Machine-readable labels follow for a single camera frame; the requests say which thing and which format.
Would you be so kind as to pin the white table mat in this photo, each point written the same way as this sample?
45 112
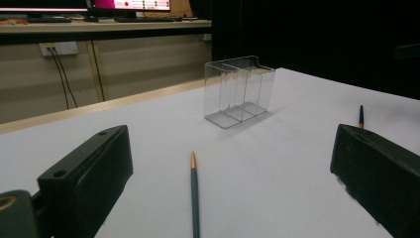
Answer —
264 185

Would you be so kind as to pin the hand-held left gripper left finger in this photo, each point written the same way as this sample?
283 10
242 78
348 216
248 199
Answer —
82 185

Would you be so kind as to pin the dark computer monitor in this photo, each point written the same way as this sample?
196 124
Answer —
39 4

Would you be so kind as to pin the beige desk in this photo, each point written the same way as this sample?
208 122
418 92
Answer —
99 26

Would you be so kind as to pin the clear acrylic pen holder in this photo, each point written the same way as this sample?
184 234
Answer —
231 116

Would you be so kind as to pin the black curtain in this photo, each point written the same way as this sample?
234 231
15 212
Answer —
313 33

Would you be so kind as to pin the computer monitor with pink screen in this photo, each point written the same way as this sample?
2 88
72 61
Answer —
132 4

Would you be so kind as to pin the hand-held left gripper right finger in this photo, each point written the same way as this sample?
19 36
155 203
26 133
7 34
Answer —
379 178

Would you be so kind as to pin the orange object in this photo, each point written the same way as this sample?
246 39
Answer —
13 22

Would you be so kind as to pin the white wall power socket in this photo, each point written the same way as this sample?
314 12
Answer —
64 48

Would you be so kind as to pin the black keyboard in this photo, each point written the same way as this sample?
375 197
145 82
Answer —
49 20
145 19

